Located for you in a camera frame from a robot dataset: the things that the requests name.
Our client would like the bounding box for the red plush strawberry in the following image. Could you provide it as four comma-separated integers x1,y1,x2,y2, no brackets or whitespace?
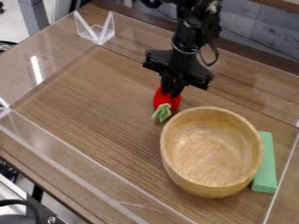
152,88,181,123

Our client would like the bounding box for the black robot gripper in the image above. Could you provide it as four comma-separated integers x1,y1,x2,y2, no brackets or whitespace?
143,45,213,98

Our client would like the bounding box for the wooden bowl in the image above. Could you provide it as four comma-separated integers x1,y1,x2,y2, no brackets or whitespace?
160,106,264,199

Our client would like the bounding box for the clear acrylic enclosure wall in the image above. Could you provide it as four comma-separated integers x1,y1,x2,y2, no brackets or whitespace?
0,8,299,224

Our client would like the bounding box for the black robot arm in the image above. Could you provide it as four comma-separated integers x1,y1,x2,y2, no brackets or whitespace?
141,0,223,98

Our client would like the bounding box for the black table leg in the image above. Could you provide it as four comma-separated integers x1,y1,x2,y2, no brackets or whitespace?
32,185,43,202

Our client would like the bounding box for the green foam block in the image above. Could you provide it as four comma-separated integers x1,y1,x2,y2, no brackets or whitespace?
251,131,277,194

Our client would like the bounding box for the black cable lower left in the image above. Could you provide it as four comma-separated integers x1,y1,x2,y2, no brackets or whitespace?
0,198,44,224

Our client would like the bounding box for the clear acrylic corner bracket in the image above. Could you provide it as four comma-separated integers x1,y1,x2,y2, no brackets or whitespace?
73,11,115,46

